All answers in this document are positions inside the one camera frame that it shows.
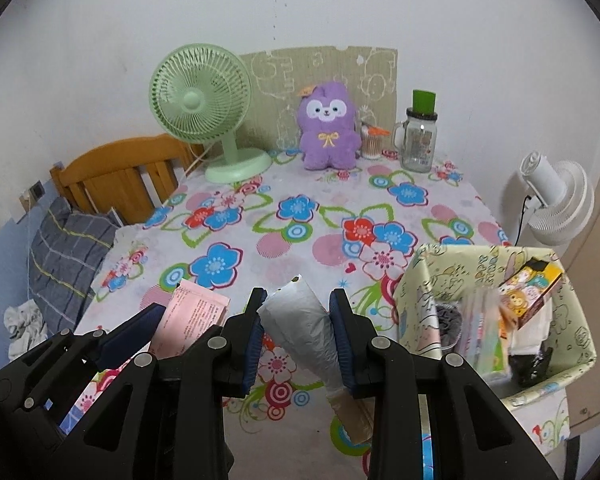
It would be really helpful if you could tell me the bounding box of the pink paper packet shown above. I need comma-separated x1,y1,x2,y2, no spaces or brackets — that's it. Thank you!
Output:
150,280,231,359

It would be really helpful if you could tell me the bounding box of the green orange snack packet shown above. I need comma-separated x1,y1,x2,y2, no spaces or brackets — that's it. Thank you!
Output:
459,289,515,387

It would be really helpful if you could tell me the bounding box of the white standing fan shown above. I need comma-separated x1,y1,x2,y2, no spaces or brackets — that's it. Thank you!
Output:
517,151,596,248

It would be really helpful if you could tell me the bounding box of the black plastic bag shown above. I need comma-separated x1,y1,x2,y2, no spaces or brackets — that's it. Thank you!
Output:
509,346,557,389

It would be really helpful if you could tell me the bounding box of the green desk fan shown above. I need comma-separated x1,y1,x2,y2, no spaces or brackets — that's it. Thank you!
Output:
148,44,272,183

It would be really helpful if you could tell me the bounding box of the black fan cable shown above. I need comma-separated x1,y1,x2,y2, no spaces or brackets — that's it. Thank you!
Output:
514,194,532,247

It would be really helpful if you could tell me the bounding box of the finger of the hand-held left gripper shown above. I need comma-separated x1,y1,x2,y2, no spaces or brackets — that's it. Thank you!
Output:
10,303,168,413

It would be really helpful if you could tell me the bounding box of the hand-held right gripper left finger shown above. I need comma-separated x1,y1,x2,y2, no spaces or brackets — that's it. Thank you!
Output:
55,287,269,480

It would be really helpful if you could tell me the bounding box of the white fan cable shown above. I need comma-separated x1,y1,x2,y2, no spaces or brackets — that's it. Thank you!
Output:
181,144,217,177

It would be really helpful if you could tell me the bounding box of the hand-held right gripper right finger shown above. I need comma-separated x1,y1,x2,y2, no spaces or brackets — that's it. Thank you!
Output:
329,287,561,480

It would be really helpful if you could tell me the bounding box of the crumpled white cloth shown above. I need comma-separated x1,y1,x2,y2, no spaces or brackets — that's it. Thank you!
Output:
2,300,49,362

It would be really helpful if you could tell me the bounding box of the wooden bed headboard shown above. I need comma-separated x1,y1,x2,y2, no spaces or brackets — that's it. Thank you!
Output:
50,134,206,226

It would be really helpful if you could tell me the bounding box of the white plastic packet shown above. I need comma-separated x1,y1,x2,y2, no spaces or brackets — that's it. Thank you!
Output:
257,274,377,445

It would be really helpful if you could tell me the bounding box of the grey plaid pillow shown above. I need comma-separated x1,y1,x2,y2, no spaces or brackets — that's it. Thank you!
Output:
27,196,122,335

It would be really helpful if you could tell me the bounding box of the floral tablecloth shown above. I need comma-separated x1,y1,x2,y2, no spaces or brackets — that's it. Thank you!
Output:
60,147,572,480

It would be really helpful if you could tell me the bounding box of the patterned cardboard panel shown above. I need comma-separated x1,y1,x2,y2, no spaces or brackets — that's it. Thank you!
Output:
239,45,399,153

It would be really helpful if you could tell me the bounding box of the glass handled jar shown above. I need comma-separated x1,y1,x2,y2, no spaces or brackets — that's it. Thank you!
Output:
391,107,439,172

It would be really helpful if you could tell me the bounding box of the white tissue paper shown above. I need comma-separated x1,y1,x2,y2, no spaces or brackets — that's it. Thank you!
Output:
509,304,552,357

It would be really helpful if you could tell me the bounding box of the purple plush toy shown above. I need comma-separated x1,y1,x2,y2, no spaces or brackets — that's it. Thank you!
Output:
297,84,359,171

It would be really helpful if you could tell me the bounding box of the patterned storage box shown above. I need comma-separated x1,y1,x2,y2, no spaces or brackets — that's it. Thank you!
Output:
394,243,597,401

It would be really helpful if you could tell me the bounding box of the yellow cartoon carton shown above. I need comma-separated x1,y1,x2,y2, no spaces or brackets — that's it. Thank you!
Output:
497,257,565,332

